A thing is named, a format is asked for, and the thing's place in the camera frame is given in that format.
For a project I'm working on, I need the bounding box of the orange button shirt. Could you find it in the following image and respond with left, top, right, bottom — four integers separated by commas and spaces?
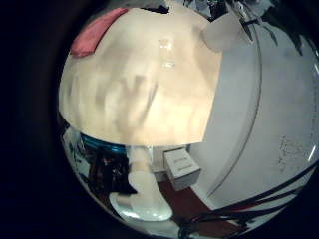
69, 8, 130, 60

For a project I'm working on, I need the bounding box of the small white box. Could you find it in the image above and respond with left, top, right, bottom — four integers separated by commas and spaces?
163, 148, 202, 192

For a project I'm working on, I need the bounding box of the teal cylindrical band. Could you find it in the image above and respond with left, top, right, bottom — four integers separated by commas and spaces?
80, 133, 130, 155

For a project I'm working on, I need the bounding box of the black equipment stand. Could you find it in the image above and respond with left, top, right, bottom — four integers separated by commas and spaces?
84, 150, 138, 201

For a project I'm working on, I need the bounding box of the right hand cable bundle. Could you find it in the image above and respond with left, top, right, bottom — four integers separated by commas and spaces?
177, 160, 318, 238

